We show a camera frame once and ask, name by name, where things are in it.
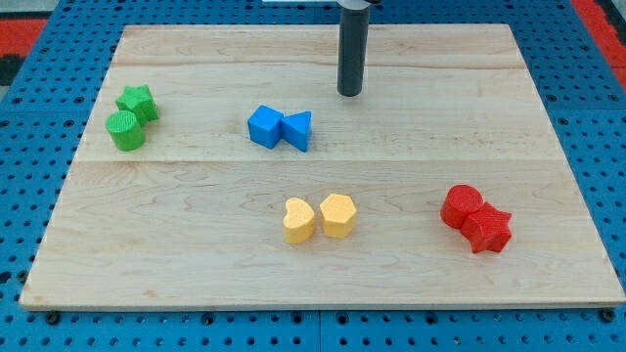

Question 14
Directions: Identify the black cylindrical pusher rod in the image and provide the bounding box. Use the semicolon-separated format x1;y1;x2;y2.
336;0;371;97

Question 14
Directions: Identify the blue triangle block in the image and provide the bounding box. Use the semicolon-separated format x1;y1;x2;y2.
281;110;312;153

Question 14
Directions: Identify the blue cube block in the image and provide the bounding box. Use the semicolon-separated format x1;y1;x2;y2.
247;105;284;149

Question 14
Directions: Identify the yellow hexagon block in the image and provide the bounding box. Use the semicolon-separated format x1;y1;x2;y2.
320;194;357;239

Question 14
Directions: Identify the light wooden board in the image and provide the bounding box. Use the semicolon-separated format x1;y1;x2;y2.
20;24;625;312

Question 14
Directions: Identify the yellow heart block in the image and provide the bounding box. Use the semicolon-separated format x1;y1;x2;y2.
283;198;315;244

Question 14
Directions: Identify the red cylinder block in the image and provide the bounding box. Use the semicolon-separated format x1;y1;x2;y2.
440;184;484;229

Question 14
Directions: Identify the green star block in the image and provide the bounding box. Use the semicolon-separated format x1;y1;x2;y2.
115;85;159;126

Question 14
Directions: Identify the red star block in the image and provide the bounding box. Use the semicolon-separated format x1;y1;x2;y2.
461;202;513;253

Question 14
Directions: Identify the green cylinder block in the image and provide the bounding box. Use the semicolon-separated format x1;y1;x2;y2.
106;110;146;152

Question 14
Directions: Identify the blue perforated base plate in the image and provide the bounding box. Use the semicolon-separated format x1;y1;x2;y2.
1;0;625;351

